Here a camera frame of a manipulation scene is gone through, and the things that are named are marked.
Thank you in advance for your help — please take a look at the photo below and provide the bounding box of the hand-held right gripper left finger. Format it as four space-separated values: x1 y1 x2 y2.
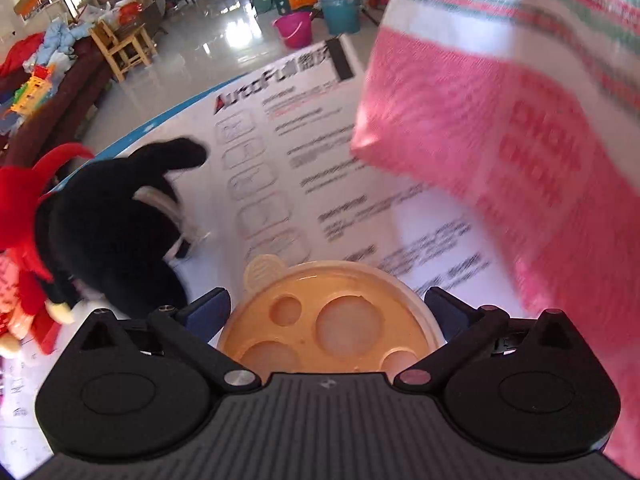
65 287 263 393

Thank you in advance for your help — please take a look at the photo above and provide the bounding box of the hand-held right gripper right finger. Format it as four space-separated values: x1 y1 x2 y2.
394 286 593 393

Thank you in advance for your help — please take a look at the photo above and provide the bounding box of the orange toy plate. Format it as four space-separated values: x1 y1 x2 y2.
215 254 446 376

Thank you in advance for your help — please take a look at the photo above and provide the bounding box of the pink striped woven bag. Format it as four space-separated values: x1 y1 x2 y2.
350 0 640 466

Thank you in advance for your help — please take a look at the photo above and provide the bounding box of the black mouse plush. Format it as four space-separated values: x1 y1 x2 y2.
35 137 208 321

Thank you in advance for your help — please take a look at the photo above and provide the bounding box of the white printed instruction sheet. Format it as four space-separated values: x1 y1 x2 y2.
0 35 526 480

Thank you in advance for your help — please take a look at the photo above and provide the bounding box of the red plush toy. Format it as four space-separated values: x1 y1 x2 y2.
0 142 96 356

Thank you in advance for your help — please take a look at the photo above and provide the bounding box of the dark red leather sofa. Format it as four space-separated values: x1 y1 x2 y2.
0 35 116 171

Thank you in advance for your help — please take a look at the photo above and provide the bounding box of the wooden chair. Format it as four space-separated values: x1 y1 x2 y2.
90 17 158 83

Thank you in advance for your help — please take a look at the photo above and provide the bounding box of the colourful plastic toy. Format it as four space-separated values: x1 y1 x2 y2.
10 65 56 116

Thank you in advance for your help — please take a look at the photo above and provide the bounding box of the magenta bucket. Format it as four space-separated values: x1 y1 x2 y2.
272 11 316 50

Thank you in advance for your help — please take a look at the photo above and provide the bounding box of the light blue cloth pile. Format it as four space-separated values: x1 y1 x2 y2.
22 17 101 73

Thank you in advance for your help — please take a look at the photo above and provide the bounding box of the teal bucket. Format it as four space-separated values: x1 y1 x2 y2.
316 0 362 36

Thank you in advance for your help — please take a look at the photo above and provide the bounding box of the red cloth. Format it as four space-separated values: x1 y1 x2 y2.
0 32 46 78

